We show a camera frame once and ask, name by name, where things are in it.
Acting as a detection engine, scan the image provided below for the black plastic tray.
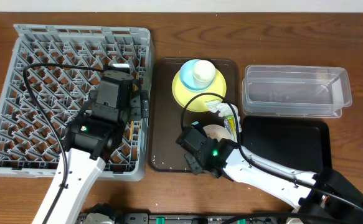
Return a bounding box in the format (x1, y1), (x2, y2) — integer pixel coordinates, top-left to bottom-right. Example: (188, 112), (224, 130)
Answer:
(242, 116), (332, 173)

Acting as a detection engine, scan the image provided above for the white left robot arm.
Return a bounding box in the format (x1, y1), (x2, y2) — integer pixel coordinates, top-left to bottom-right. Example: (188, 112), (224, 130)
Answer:
(33, 63), (149, 223)

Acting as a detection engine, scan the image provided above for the yellow green snack wrapper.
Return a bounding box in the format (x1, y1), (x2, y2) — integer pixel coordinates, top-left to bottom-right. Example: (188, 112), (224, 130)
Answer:
(224, 115), (237, 142)

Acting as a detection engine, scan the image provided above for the grey plastic dishwasher rack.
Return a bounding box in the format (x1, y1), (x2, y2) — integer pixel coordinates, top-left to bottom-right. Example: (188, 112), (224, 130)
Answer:
(0, 24), (154, 178)

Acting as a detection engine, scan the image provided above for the white tissue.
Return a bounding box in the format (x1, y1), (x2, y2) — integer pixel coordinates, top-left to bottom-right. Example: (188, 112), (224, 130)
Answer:
(205, 100), (233, 117)

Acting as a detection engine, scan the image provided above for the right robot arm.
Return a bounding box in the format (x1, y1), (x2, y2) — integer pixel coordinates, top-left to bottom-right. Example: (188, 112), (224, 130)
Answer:
(176, 122), (363, 223)

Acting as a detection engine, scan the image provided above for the wooden chopstick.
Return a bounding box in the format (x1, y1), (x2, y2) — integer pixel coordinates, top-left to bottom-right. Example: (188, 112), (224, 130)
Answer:
(129, 121), (134, 141)

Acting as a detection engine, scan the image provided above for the white cup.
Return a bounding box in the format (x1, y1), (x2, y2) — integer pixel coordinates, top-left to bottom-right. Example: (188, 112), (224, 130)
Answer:
(192, 60), (216, 90)

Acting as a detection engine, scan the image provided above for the clear plastic container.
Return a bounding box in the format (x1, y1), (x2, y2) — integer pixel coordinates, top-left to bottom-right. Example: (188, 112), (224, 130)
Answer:
(242, 65), (352, 118)

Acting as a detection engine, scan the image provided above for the dark brown serving tray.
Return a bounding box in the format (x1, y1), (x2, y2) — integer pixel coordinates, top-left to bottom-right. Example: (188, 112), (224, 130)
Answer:
(147, 58), (240, 173)

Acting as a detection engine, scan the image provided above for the light blue bowl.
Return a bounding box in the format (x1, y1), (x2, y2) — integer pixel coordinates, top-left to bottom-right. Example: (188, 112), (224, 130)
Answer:
(179, 59), (201, 91)

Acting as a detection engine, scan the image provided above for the yellow plate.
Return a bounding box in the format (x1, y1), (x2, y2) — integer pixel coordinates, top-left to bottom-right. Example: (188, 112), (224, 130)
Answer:
(171, 67), (227, 113)

